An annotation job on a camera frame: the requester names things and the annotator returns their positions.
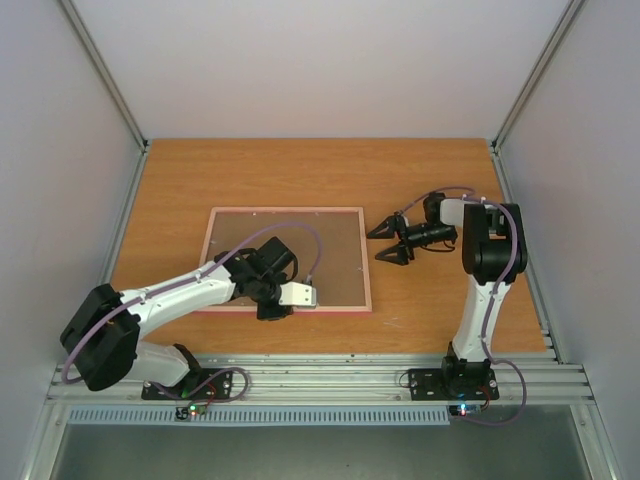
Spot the pink wooden picture frame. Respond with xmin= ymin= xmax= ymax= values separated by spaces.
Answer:
xmin=192 ymin=205 xmax=374 ymax=316

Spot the brown cardboard backing board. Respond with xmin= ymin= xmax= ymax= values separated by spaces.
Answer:
xmin=202 ymin=210 xmax=369 ymax=309

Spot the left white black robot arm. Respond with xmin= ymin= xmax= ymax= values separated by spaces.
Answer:
xmin=60 ymin=237 xmax=316 ymax=398

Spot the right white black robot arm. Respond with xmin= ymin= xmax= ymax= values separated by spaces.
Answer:
xmin=366 ymin=191 xmax=528 ymax=401

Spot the left small circuit board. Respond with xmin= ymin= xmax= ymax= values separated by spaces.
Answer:
xmin=174 ymin=404 xmax=208 ymax=421

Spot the small circuit board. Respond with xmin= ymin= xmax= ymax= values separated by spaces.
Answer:
xmin=448 ymin=403 xmax=484 ymax=418
xmin=174 ymin=404 xmax=208 ymax=421

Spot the right small circuit board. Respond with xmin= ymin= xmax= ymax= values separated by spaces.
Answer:
xmin=448 ymin=403 xmax=484 ymax=418

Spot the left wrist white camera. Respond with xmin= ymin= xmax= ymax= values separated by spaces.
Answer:
xmin=278 ymin=282 xmax=317 ymax=308

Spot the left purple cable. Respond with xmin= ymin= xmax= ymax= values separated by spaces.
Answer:
xmin=62 ymin=221 xmax=324 ymax=404

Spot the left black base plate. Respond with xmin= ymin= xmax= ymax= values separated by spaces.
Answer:
xmin=141 ymin=368 xmax=234 ymax=401

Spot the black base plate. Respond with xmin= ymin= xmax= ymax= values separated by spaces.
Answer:
xmin=141 ymin=368 xmax=234 ymax=401
xmin=407 ymin=368 xmax=500 ymax=401

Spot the right aluminium corner post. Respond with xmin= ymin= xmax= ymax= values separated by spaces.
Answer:
xmin=490 ymin=0 xmax=587 ymax=151

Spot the aluminium corner post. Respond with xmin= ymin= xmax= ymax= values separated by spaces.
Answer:
xmin=490 ymin=0 xmax=587 ymax=151
xmin=55 ymin=0 xmax=150 ymax=151

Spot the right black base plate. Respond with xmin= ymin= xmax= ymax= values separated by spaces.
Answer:
xmin=407 ymin=368 xmax=500 ymax=401

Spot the grey slotted cable duct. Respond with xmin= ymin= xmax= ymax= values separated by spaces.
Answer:
xmin=67 ymin=405 xmax=450 ymax=427

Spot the aluminium front rail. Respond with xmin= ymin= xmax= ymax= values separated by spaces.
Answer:
xmin=45 ymin=352 xmax=595 ymax=404

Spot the left aluminium corner post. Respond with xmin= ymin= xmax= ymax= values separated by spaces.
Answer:
xmin=55 ymin=0 xmax=150 ymax=151

